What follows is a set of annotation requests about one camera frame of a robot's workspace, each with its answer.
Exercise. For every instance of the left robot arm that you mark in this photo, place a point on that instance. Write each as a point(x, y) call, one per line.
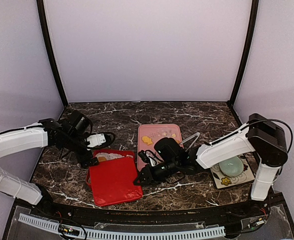
point(44, 133)

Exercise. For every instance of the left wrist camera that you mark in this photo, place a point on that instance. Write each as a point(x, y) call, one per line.
point(77, 121)

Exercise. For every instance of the white cable duct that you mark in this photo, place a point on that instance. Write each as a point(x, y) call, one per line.
point(121, 232)

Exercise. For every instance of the white paper cupcake liners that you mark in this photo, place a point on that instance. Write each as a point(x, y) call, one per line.
point(109, 155)

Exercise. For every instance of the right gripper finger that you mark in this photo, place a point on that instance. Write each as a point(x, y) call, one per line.
point(143, 182)
point(145, 173)

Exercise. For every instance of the flower cookie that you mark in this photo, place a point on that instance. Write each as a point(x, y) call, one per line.
point(101, 159)

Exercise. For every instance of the black frame post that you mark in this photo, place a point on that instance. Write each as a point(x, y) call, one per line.
point(50, 51)
point(245, 52)

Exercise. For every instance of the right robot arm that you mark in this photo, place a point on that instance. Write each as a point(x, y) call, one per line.
point(260, 135)

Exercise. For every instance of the clear wrapped star candies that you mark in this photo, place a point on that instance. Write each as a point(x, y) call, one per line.
point(164, 132)

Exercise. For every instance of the left black frame post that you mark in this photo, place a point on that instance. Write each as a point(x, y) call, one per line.
point(50, 51)

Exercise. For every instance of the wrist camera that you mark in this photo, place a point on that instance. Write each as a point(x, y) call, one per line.
point(77, 121)
point(168, 148)

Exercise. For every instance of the right black frame post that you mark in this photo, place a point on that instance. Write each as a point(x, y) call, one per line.
point(245, 52)

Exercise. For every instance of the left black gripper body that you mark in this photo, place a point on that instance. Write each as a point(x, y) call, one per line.
point(73, 144)

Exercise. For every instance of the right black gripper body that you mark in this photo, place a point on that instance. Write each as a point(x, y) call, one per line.
point(161, 174)

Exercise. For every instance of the pink tray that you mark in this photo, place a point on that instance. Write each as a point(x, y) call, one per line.
point(148, 150)

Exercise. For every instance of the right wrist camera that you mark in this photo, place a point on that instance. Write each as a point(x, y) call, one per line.
point(168, 148)

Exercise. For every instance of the fish shaped cookie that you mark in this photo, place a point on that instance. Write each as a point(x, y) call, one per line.
point(147, 140)

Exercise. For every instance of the red cookie box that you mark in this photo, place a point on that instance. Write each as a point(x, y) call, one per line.
point(126, 152)

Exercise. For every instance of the red box lid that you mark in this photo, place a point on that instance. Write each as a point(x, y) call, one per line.
point(112, 182)

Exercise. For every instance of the light green bowl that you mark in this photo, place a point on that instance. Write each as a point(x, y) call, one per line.
point(231, 167)

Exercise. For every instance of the floral square plate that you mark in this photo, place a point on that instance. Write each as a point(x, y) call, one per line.
point(224, 181)

